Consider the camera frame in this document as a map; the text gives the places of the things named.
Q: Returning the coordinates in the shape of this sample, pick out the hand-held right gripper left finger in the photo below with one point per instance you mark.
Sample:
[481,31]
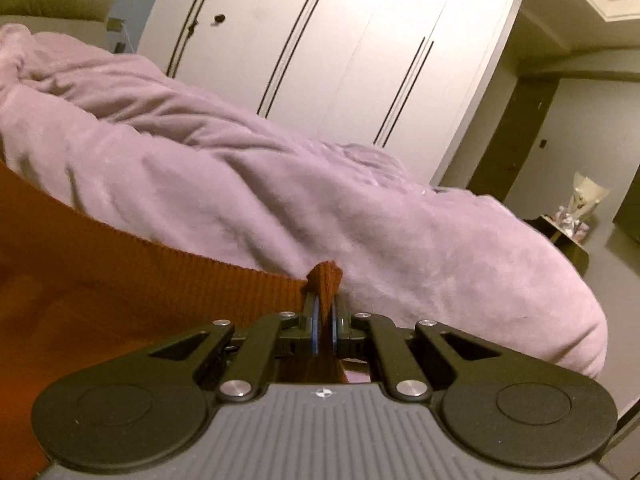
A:
[315,332]

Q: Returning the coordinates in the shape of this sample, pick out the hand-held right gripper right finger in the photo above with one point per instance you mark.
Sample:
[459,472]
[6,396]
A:
[334,332]

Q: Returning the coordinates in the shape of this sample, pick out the brown buttoned cardigan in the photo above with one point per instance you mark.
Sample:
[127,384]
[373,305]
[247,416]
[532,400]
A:
[100,285]

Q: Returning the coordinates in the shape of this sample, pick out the purple fleece duvet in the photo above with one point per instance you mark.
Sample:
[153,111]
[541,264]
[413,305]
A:
[275,185]

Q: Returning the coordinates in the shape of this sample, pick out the yellow side table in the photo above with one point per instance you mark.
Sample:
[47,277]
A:
[562,240]

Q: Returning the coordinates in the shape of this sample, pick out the dark wooden door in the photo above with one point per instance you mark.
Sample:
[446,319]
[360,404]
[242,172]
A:
[515,140]

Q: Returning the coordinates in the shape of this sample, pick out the white wardrobe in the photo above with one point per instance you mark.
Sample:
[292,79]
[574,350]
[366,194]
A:
[340,55]

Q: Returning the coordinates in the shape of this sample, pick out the wrapped flower bouquet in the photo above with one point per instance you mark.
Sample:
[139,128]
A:
[582,205]

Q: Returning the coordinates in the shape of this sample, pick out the green padded headboard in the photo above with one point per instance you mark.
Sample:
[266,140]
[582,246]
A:
[55,0]

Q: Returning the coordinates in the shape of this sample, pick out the dark wall screen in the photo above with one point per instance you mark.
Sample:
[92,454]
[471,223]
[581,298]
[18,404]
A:
[629,205]

